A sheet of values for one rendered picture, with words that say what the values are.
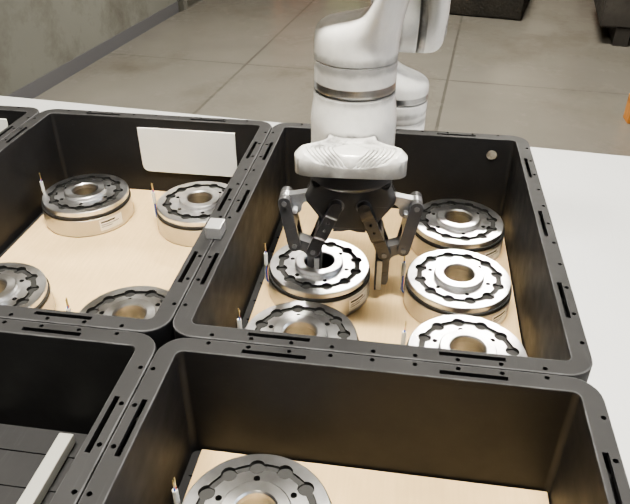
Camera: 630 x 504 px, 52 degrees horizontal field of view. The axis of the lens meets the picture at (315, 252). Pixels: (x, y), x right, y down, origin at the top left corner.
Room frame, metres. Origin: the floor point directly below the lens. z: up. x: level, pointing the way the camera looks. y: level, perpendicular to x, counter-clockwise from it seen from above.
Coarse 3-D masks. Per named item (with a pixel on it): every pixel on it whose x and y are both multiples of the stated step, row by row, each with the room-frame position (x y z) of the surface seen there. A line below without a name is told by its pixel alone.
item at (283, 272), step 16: (336, 240) 0.59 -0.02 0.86; (288, 256) 0.56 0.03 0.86; (352, 256) 0.56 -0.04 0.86; (272, 272) 0.53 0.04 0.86; (288, 272) 0.53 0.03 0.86; (352, 272) 0.54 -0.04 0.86; (368, 272) 0.54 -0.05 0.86; (288, 288) 0.50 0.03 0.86; (304, 288) 0.51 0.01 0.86; (320, 288) 0.50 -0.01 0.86; (336, 288) 0.50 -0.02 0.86; (352, 288) 0.51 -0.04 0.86
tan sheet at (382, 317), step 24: (312, 216) 0.69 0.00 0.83; (384, 216) 0.69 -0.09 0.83; (360, 240) 0.64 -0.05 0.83; (504, 240) 0.64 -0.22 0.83; (408, 264) 0.59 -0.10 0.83; (504, 264) 0.59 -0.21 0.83; (264, 288) 0.55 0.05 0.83; (384, 288) 0.55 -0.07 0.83; (360, 312) 0.51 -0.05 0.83; (384, 312) 0.51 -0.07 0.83; (408, 312) 0.51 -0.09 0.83; (360, 336) 0.47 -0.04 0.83; (384, 336) 0.47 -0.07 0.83; (408, 336) 0.47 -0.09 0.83
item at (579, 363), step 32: (288, 128) 0.74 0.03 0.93; (256, 160) 0.64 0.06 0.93; (544, 224) 0.51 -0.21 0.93; (224, 256) 0.46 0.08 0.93; (544, 256) 0.46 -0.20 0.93; (192, 288) 0.41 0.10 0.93; (192, 320) 0.37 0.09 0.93; (576, 320) 0.37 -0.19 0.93; (352, 352) 0.34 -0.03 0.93; (384, 352) 0.34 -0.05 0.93; (416, 352) 0.34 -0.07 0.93; (448, 352) 0.34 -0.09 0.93; (480, 352) 0.34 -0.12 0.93; (576, 352) 0.34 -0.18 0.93
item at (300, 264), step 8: (328, 248) 0.57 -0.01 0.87; (304, 256) 0.55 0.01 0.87; (328, 256) 0.56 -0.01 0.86; (336, 256) 0.55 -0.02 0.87; (296, 264) 0.54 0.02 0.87; (304, 264) 0.54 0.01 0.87; (336, 264) 0.54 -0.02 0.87; (304, 272) 0.53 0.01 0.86; (312, 272) 0.52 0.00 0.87; (320, 272) 0.52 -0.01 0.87; (328, 272) 0.52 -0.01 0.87; (336, 272) 0.53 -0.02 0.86
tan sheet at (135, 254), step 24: (144, 192) 0.76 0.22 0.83; (144, 216) 0.69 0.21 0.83; (24, 240) 0.64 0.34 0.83; (48, 240) 0.64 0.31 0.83; (72, 240) 0.64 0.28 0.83; (96, 240) 0.64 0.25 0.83; (120, 240) 0.64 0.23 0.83; (144, 240) 0.64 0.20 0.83; (48, 264) 0.59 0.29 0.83; (72, 264) 0.59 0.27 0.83; (96, 264) 0.59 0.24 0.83; (120, 264) 0.59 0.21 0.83; (144, 264) 0.59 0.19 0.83; (168, 264) 0.59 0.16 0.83; (72, 288) 0.55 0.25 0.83; (96, 288) 0.55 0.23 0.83; (168, 288) 0.55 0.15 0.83
